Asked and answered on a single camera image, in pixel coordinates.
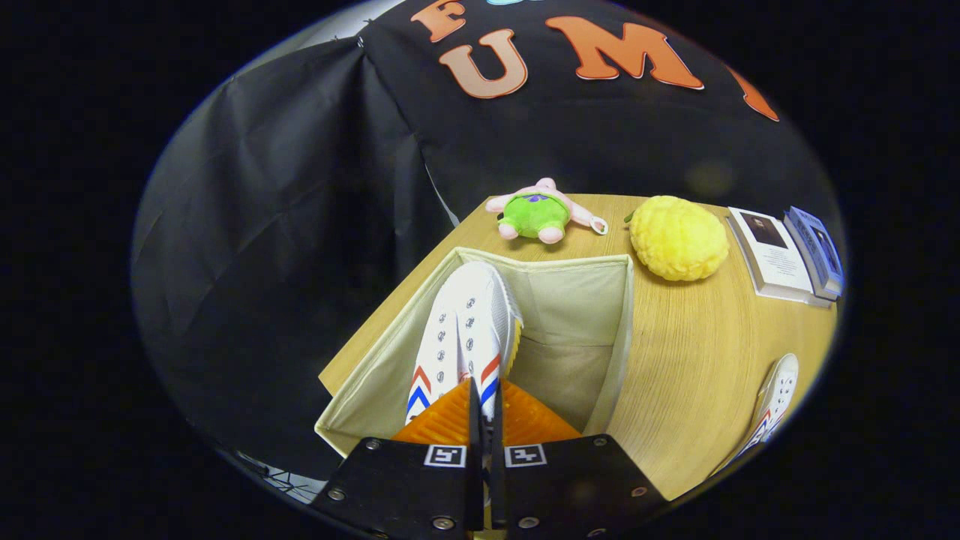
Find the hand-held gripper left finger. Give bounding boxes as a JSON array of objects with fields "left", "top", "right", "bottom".
[{"left": 310, "top": 377, "right": 485, "bottom": 540}]

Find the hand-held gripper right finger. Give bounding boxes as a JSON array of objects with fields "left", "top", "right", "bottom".
[{"left": 490, "top": 377, "right": 670, "bottom": 540}]

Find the brown fabric storage box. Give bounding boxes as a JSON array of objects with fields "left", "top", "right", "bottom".
[{"left": 314, "top": 246, "right": 635, "bottom": 458}]

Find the white canvas shoe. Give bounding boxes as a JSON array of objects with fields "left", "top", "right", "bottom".
[
  {"left": 405, "top": 259, "right": 524, "bottom": 425},
  {"left": 711, "top": 352, "right": 800, "bottom": 479}
]

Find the yellow plush ball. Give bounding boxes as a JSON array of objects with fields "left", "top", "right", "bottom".
[{"left": 628, "top": 195, "right": 731, "bottom": 283}]

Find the pink green plush toy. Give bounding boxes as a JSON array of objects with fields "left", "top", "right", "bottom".
[{"left": 484, "top": 178, "right": 609, "bottom": 245}]

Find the black backdrop cloth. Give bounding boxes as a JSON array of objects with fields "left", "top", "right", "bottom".
[{"left": 131, "top": 0, "right": 833, "bottom": 481}]

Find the white book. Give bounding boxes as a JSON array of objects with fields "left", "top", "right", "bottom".
[{"left": 725, "top": 206, "right": 833, "bottom": 309}]

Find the blue book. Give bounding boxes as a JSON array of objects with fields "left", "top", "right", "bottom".
[{"left": 783, "top": 206, "right": 845, "bottom": 302}]

